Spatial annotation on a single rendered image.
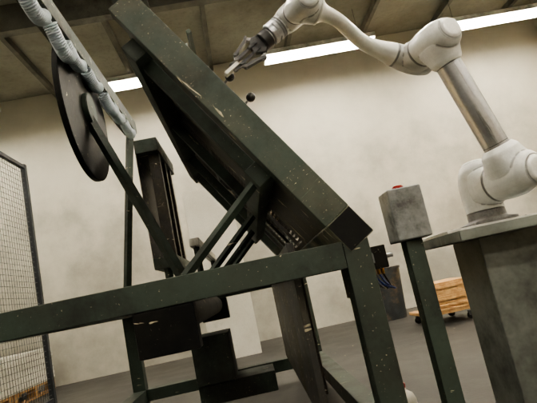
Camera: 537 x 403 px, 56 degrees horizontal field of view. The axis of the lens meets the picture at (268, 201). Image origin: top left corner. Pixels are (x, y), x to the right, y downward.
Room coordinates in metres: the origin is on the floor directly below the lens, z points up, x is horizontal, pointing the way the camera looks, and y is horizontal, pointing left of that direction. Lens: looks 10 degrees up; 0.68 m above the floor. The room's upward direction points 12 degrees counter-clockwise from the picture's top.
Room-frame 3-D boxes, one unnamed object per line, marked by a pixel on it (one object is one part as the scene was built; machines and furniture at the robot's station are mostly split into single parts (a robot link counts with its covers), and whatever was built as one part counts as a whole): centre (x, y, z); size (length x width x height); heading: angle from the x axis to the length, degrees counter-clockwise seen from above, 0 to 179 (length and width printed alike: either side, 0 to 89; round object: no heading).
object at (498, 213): (2.15, -0.89, 0.79); 0.22 x 0.18 x 0.06; 4
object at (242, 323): (6.31, 0.75, 1.03); 0.60 x 0.58 x 2.05; 5
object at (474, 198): (2.12, -0.89, 0.93); 0.18 x 0.16 x 0.22; 21
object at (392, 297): (6.67, -1.22, 0.33); 0.54 x 0.54 x 0.65
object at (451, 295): (5.40, -1.53, 0.20); 0.61 x 0.51 x 0.40; 5
